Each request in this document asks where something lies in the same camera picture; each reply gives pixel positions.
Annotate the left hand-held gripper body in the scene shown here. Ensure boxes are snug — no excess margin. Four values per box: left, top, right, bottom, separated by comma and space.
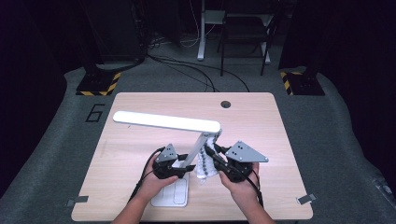
152, 143, 187, 180

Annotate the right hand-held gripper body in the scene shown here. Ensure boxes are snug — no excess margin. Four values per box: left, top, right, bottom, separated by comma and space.
218, 140, 269, 183

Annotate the white black-patterned cloth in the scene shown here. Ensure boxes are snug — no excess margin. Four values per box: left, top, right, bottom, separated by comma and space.
195, 130, 223, 185

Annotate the white desk lamp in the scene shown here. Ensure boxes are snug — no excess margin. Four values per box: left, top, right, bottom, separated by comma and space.
112, 110, 222, 208

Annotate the person's left hand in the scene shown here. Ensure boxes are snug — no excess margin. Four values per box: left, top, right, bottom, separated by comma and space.
136, 161, 179, 203

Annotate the person's right hand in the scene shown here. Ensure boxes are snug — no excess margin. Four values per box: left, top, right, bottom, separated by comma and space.
219, 161, 261, 208

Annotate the grey tape strip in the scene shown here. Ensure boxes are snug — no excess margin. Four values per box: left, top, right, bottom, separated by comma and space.
297, 193, 318, 205
65, 195, 90, 207

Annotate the black yellow-striped stand base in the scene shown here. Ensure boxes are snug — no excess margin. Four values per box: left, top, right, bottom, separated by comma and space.
279, 70, 326, 96
75, 71, 121, 97

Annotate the black folding chair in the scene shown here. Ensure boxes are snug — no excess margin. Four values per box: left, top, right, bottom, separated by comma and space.
217, 10, 275, 77

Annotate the black cabinet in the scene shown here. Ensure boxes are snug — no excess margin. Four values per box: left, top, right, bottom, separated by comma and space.
78, 0, 148, 64

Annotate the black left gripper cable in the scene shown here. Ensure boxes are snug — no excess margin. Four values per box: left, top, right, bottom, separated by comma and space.
129, 147, 166, 203

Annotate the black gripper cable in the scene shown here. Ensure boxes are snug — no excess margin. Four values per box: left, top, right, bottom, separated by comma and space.
129, 147, 166, 203
239, 169, 265, 208

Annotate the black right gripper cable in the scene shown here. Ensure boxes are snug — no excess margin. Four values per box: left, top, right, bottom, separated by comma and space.
239, 169, 265, 208

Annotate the black floor cable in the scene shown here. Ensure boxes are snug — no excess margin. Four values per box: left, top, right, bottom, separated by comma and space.
148, 55, 217, 93
146, 54, 250, 93

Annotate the white desk frame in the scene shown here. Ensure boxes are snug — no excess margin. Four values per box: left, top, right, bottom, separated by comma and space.
197, 0, 272, 64

